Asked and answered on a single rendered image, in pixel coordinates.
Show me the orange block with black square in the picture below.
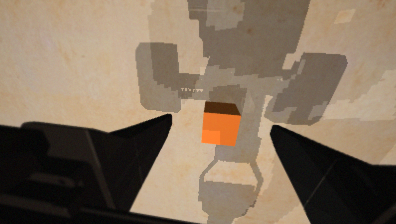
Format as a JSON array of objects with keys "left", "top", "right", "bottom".
[{"left": 201, "top": 101, "right": 241, "bottom": 146}]

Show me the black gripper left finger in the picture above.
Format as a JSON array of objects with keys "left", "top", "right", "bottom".
[{"left": 21, "top": 114, "right": 172, "bottom": 212}]

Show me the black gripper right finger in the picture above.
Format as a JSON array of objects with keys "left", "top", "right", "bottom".
[{"left": 270, "top": 125, "right": 396, "bottom": 224}]

